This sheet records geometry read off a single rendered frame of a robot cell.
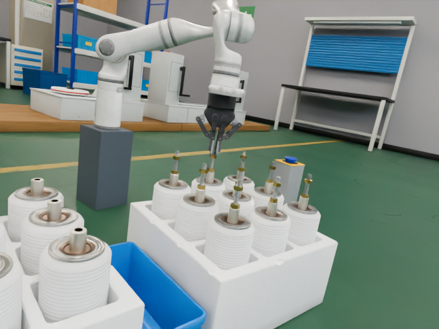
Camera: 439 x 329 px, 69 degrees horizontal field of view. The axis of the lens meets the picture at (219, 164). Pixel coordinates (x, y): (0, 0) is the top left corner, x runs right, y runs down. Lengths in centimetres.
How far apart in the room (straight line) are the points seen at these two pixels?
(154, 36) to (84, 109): 182
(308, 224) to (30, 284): 57
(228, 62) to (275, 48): 574
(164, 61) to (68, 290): 320
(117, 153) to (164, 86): 234
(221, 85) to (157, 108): 279
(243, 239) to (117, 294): 24
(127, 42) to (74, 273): 87
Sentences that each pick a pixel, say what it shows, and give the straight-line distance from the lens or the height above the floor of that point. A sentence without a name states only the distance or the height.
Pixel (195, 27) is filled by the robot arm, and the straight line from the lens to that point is 117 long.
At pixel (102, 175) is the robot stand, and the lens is 124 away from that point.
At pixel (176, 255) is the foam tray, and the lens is 71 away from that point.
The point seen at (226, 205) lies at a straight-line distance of 78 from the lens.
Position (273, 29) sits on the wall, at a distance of 668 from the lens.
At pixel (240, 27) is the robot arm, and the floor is 66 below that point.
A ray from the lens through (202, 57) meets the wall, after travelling 760.
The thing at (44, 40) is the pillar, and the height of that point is 89.
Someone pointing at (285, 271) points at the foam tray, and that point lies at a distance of 74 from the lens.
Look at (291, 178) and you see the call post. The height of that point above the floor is 27.
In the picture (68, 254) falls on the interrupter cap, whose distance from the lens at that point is 50.
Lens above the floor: 51
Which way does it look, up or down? 13 degrees down
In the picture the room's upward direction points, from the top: 9 degrees clockwise
